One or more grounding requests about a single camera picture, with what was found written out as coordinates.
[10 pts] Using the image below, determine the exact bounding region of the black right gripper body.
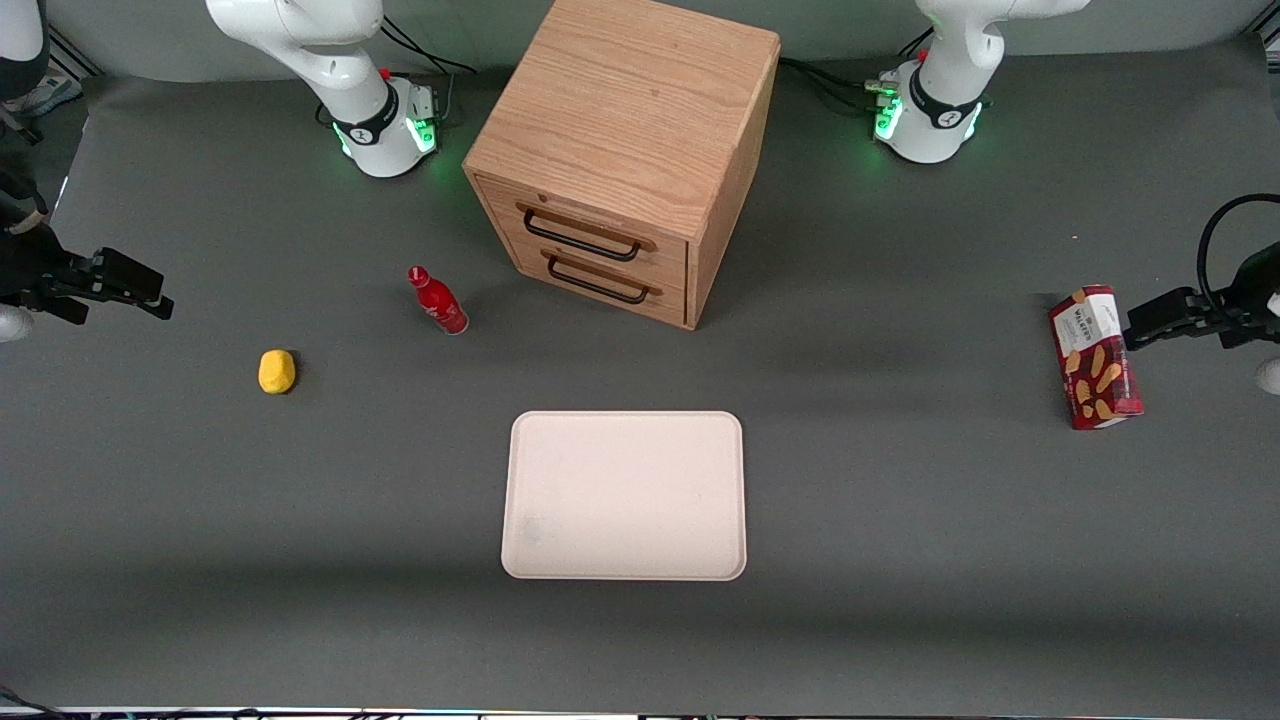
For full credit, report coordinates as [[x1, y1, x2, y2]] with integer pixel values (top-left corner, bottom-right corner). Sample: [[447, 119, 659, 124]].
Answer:
[[0, 222, 101, 303]]

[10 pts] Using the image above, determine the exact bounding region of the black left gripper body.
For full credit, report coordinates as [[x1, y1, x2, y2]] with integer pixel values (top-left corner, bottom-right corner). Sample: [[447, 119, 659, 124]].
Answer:
[[1215, 240, 1280, 326]]

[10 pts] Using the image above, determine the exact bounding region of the red coke bottle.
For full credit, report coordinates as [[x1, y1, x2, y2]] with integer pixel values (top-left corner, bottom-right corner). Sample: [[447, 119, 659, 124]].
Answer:
[[407, 265, 470, 336]]

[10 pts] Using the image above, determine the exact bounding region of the cream rectangular tray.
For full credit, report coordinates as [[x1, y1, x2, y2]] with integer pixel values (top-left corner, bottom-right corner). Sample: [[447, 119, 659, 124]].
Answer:
[[500, 410, 749, 582]]

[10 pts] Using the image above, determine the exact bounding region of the red shortbread cookie box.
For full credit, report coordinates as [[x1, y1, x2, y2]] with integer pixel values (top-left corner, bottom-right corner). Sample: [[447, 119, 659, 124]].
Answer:
[[1048, 285, 1145, 431]]

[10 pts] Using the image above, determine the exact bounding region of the grey white sneaker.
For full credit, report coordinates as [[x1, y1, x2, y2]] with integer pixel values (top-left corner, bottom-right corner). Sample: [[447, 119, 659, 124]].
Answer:
[[3, 75, 83, 117]]

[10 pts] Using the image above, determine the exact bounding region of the wooden drawer front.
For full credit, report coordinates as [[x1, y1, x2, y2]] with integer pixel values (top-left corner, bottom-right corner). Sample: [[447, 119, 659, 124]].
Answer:
[[476, 175, 691, 291], [505, 235, 691, 329]]

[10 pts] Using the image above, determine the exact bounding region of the wooden drawer cabinet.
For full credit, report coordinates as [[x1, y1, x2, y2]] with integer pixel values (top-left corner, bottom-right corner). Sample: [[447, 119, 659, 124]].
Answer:
[[462, 0, 782, 331]]

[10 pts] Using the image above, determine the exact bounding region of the black looped gripper cable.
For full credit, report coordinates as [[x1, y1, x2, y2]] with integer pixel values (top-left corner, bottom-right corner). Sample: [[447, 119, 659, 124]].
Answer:
[[1197, 193, 1280, 301]]

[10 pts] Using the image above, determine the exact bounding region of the black arm base cable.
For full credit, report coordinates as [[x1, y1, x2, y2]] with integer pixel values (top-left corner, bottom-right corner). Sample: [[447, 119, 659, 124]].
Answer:
[[778, 55, 901, 116], [378, 15, 479, 79]]

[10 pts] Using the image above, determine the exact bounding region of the black metal drawer handle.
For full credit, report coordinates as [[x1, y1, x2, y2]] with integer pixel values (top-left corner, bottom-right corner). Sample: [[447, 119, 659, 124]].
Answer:
[[517, 203, 658, 263], [541, 250, 663, 305]]

